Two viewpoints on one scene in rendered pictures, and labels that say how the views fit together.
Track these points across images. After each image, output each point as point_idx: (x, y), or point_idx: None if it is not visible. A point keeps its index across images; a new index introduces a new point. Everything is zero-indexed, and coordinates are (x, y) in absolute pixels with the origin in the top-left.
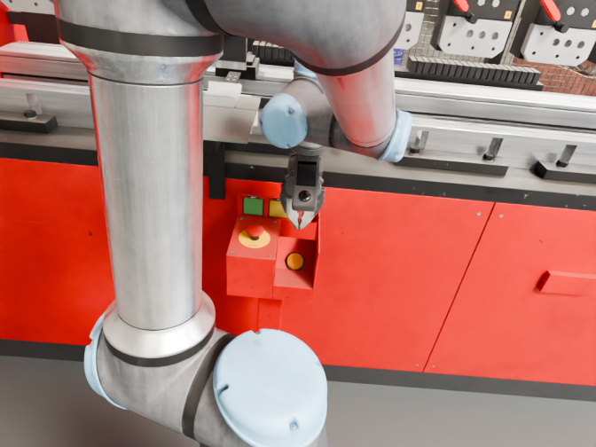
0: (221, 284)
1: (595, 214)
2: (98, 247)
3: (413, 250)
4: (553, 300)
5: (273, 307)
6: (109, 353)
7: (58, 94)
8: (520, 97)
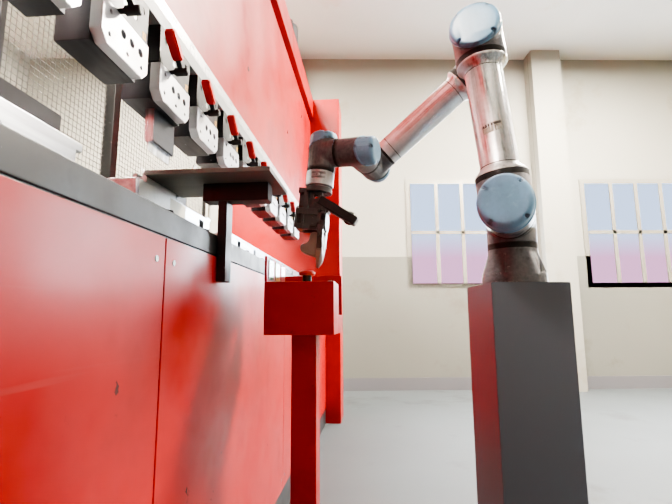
0: (213, 438)
1: None
2: (119, 427)
3: None
4: None
5: (318, 366)
6: (527, 175)
7: (17, 112)
8: None
